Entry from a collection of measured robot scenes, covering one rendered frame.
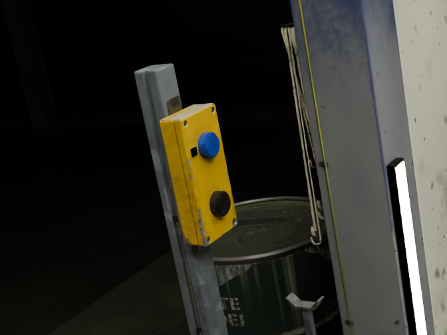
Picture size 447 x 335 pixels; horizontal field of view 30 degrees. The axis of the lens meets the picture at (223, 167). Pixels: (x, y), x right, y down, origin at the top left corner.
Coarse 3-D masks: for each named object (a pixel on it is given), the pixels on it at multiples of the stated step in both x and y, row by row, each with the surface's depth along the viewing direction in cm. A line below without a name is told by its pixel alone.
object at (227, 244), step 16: (240, 208) 314; (256, 208) 312; (272, 208) 309; (288, 208) 306; (304, 208) 302; (240, 224) 299; (256, 224) 295; (272, 224) 292; (288, 224) 290; (304, 224) 287; (320, 224) 284; (224, 240) 286; (240, 240) 284; (256, 240) 281; (272, 240) 278; (288, 240) 275; (304, 240) 272; (224, 256) 272; (240, 256) 269
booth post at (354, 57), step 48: (336, 0) 188; (384, 0) 195; (336, 48) 191; (384, 48) 195; (336, 96) 196; (384, 96) 195; (336, 144) 200; (384, 144) 195; (336, 192) 204; (384, 192) 197; (384, 240) 201; (336, 288) 214; (384, 288) 206
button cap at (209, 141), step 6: (204, 132) 160; (210, 132) 160; (204, 138) 158; (210, 138) 159; (216, 138) 161; (198, 144) 159; (204, 144) 158; (210, 144) 159; (216, 144) 161; (204, 150) 158; (210, 150) 159; (216, 150) 161; (204, 156) 160; (210, 156) 160
